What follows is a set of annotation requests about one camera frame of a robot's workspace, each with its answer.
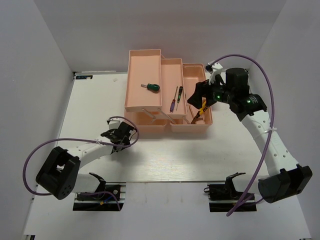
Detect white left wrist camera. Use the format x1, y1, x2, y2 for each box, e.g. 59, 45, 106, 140
107, 118, 121, 130

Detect blue handled thin screwdriver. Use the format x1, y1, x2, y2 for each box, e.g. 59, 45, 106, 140
169, 86, 178, 113

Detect black green precision screwdriver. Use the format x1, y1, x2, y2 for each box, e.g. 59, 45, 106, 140
176, 86, 183, 110

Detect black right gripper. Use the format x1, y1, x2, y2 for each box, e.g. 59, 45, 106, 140
187, 74, 234, 110

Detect large yellow needle-nose pliers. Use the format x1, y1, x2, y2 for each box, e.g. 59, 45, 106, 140
191, 100, 209, 124

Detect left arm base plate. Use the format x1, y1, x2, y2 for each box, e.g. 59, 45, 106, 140
72, 182, 126, 212

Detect green stubby screwdriver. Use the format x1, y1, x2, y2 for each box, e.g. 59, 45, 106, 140
140, 83, 160, 93

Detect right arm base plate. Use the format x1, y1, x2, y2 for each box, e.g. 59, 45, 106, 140
203, 182, 257, 213

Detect pink plastic toolbox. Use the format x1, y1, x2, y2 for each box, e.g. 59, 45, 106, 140
124, 49, 213, 134

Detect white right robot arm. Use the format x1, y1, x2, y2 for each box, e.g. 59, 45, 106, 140
187, 68, 313, 203

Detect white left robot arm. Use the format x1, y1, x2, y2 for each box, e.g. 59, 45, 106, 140
35, 121, 138, 200

